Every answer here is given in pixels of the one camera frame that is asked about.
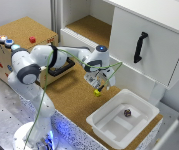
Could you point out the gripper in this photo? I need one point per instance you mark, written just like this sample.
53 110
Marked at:
95 77

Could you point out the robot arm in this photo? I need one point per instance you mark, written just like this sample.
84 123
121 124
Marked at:
39 55

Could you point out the purple block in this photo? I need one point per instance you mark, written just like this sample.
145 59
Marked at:
127 112

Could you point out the yellow block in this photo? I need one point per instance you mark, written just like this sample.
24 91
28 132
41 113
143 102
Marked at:
97 93

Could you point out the white sliding door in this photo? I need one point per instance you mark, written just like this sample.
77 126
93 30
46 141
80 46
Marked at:
155 50

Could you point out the white plastic box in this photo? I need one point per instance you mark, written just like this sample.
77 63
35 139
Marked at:
112 128

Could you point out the blue button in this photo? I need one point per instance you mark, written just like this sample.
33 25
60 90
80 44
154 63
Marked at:
9 42

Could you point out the white cabinet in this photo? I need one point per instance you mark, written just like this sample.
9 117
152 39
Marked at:
89 28

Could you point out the red button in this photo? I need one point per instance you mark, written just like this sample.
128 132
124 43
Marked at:
2 38

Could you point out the green button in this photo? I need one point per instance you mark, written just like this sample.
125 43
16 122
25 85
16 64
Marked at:
15 47

